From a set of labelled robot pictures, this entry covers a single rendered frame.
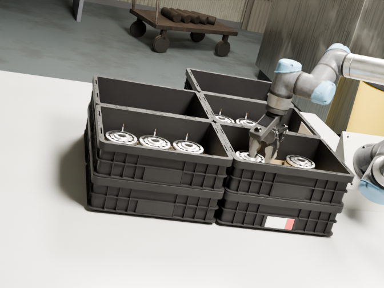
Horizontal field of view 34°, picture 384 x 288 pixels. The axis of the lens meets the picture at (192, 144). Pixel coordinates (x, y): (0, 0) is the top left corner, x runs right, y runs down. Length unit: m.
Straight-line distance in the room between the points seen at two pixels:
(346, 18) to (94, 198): 3.37
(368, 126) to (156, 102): 2.23
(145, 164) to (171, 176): 0.09
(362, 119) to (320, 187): 2.38
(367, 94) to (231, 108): 2.00
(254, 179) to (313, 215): 0.25
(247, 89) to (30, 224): 1.30
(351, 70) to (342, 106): 2.94
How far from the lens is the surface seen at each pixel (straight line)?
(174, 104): 2.40
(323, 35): 5.19
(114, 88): 2.35
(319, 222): 2.08
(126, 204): 1.90
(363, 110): 4.36
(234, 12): 8.65
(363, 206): 2.39
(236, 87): 2.75
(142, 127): 2.09
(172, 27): 6.47
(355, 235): 2.21
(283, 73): 1.99
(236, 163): 1.88
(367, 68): 1.99
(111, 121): 2.07
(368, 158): 2.31
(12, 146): 2.23
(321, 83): 1.96
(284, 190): 1.97
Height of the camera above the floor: 1.64
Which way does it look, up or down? 22 degrees down
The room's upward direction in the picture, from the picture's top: 14 degrees clockwise
